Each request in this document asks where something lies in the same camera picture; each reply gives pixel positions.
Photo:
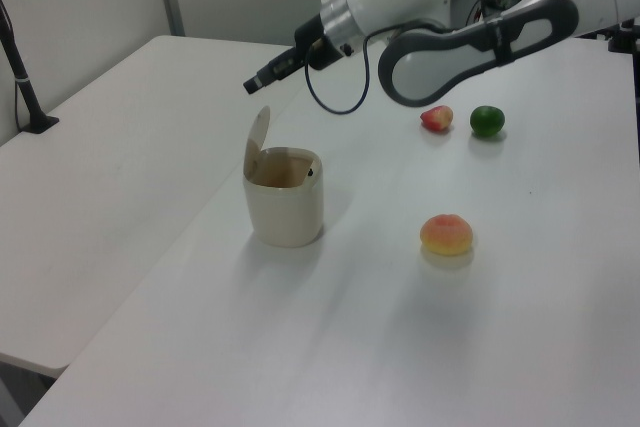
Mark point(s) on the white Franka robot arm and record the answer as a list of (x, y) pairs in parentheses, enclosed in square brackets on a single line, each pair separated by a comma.
[(450, 37)]

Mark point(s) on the black pole with base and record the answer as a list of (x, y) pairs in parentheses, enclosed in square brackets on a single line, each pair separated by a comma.
[(22, 82)]

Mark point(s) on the black clamp mount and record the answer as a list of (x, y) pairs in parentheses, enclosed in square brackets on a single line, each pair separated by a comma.
[(625, 37)]

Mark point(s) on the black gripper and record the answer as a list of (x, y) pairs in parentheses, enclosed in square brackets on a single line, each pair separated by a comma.
[(317, 44)]

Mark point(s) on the green toy lime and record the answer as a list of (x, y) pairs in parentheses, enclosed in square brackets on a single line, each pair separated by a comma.
[(487, 122)]

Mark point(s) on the red bitten toy apple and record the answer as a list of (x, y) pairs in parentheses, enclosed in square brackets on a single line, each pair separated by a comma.
[(438, 118)]

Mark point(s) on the orange yellow toy peach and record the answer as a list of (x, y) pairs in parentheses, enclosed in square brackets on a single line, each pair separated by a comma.
[(446, 236)]

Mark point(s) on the cream garbage bin with lid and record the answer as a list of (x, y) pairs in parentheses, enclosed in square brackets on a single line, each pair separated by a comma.
[(287, 212)]

